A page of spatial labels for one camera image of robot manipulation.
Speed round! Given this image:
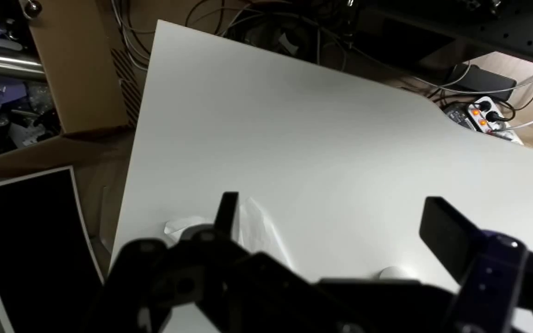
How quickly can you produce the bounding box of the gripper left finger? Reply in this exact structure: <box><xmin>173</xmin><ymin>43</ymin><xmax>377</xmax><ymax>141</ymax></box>
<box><xmin>83</xmin><ymin>191</ymin><xmax>316</xmax><ymax>333</ymax></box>

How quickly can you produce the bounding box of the white cable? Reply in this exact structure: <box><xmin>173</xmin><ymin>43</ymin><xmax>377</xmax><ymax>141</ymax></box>
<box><xmin>498</xmin><ymin>117</ymin><xmax>533</xmax><ymax>134</ymax></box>

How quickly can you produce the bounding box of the small white round object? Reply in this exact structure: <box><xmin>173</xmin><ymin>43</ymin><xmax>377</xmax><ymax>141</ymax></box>
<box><xmin>379</xmin><ymin>265</ymin><xmax>419</xmax><ymax>281</ymax></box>

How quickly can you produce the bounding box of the silver metal cylinder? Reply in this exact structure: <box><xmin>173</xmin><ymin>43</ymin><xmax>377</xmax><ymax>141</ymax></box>
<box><xmin>0</xmin><ymin>43</ymin><xmax>47</xmax><ymax>84</ymax></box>

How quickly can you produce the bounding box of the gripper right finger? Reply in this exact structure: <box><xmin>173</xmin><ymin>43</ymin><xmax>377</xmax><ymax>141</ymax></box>
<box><xmin>418</xmin><ymin>196</ymin><xmax>533</xmax><ymax>333</ymax></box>

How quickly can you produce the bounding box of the tangle of cables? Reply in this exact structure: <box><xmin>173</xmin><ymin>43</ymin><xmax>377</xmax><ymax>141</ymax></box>
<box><xmin>109</xmin><ymin>0</ymin><xmax>355</xmax><ymax>74</ymax></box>

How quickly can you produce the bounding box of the white tissue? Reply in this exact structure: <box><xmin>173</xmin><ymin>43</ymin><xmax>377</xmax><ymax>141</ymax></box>
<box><xmin>164</xmin><ymin>197</ymin><xmax>295</xmax><ymax>273</ymax></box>

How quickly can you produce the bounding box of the white power strip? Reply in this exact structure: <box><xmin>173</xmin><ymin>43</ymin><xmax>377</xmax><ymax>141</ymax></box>
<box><xmin>446</xmin><ymin>96</ymin><xmax>524</xmax><ymax>146</ymax></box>

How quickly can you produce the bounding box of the black panel with white frame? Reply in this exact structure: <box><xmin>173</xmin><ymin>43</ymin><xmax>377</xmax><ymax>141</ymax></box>
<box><xmin>0</xmin><ymin>166</ymin><xmax>106</xmax><ymax>333</ymax></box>

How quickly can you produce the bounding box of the black power brick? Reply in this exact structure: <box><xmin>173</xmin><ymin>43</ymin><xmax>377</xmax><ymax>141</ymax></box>
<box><xmin>449</xmin><ymin>64</ymin><xmax>518</xmax><ymax>101</ymax></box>

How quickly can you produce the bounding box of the brown cardboard box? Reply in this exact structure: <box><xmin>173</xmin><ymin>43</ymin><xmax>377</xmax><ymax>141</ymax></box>
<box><xmin>0</xmin><ymin>0</ymin><xmax>132</xmax><ymax>176</ymax></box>

